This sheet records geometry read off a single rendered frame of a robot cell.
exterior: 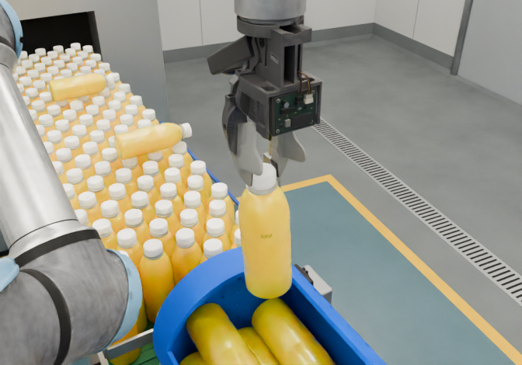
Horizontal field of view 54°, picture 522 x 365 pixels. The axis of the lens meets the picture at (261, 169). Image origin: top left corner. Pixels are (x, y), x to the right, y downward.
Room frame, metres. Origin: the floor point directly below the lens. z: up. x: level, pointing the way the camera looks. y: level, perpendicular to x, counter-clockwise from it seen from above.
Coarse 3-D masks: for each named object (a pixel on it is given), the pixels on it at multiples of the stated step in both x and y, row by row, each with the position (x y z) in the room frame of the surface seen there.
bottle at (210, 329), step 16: (208, 304) 0.61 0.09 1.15; (192, 320) 0.59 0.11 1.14; (208, 320) 0.58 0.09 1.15; (224, 320) 0.58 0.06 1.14; (192, 336) 0.57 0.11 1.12; (208, 336) 0.55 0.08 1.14; (224, 336) 0.54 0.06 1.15; (240, 336) 0.56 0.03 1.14; (208, 352) 0.53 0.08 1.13; (224, 352) 0.52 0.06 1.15; (240, 352) 0.52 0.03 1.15
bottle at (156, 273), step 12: (144, 264) 0.80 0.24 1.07; (156, 264) 0.80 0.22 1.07; (168, 264) 0.81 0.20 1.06; (144, 276) 0.79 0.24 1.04; (156, 276) 0.79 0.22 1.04; (168, 276) 0.80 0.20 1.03; (144, 288) 0.80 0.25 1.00; (156, 288) 0.79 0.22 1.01; (168, 288) 0.80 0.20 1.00; (144, 300) 0.80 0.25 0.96; (156, 300) 0.79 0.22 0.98; (156, 312) 0.79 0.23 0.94
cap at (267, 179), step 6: (264, 168) 0.56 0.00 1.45; (270, 168) 0.56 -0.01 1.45; (264, 174) 0.55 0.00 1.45; (270, 174) 0.55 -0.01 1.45; (276, 174) 0.56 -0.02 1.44; (252, 180) 0.54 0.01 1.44; (258, 180) 0.54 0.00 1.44; (264, 180) 0.54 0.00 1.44; (270, 180) 0.54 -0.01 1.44; (252, 186) 0.54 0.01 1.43; (258, 186) 0.54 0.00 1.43; (264, 186) 0.54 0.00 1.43; (270, 186) 0.54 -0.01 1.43
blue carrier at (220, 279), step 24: (216, 264) 0.62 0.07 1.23; (240, 264) 0.62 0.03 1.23; (192, 288) 0.58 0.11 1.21; (216, 288) 0.57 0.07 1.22; (240, 288) 0.65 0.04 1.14; (312, 288) 0.60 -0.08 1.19; (168, 312) 0.57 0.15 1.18; (192, 312) 0.55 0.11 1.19; (240, 312) 0.65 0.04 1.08; (312, 312) 0.65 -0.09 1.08; (336, 312) 0.56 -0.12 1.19; (168, 336) 0.54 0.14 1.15; (336, 336) 0.59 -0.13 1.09; (360, 336) 0.53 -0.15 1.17; (168, 360) 0.52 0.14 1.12; (336, 360) 0.58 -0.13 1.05; (360, 360) 0.54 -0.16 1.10
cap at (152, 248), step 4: (148, 240) 0.84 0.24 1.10; (152, 240) 0.84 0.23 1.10; (156, 240) 0.84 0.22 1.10; (144, 244) 0.82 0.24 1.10; (148, 244) 0.82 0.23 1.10; (152, 244) 0.82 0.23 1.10; (156, 244) 0.82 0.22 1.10; (160, 244) 0.82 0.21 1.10; (144, 248) 0.81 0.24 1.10; (148, 248) 0.81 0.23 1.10; (152, 248) 0.81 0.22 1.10; (156, 248) 0.81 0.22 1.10; (160, 248) 0.81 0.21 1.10; (144, 252) 0.81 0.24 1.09; (148, 252) 0.80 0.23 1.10; (152, 252) 0.80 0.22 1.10; (156, 252) 0.80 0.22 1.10; (160, 252) 0.81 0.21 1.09; (148, 256) 0.80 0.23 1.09; (152, 256) 0.80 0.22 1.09
